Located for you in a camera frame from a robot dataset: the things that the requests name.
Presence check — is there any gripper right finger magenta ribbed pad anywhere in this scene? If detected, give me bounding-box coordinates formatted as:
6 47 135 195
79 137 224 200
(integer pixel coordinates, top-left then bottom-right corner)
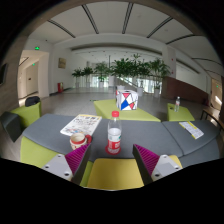
132 144 182 185

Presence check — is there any wooden bench on right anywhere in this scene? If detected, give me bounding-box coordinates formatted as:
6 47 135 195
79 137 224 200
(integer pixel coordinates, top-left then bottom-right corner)
201 108 224 131

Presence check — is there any yellow booklet on table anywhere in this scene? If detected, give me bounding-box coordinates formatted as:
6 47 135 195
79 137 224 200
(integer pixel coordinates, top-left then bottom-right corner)
179 121 204 139

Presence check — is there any red blue white cube box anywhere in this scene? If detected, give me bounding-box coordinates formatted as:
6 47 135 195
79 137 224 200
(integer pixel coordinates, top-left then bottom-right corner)
116 90 138 111

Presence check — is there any open magazine on table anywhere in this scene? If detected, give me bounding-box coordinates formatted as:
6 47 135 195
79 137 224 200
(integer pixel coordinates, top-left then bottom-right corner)
60 114 102 136

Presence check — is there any row of potted plants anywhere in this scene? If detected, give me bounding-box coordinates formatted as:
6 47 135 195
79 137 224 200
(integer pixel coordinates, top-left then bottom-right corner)
72 54 171 90

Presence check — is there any distant water bottle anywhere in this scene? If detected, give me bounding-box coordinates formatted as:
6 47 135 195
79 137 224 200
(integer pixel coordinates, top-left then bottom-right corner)
174 96 180 112

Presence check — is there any black bag on chair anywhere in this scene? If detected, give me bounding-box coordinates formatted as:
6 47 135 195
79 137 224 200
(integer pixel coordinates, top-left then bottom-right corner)
25 96 40 107

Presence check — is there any red fire extinguisher box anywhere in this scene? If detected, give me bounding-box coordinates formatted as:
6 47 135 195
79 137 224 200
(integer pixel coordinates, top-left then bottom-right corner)
57 82 63 93

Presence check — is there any clear water bottle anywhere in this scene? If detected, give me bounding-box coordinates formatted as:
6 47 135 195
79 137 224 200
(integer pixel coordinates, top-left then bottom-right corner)
108 111 122 147

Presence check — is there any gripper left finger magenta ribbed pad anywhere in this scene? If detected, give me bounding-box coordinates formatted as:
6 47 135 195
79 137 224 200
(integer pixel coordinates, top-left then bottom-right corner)
42 143 91 185

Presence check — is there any red and white paper cup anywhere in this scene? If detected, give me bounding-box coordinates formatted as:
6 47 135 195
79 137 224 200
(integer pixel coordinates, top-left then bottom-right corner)
70 133 92 150

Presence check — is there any framed picture on wall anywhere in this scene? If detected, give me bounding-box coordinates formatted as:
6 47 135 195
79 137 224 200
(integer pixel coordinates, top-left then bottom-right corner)
58 58 66 69

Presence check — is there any red round coaster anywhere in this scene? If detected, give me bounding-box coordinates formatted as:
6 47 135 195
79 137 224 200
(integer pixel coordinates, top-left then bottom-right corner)
105 144 121 155

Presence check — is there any dark grey chair far left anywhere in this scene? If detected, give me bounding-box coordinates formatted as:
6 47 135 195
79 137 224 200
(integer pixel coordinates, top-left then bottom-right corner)
0 112 22 142

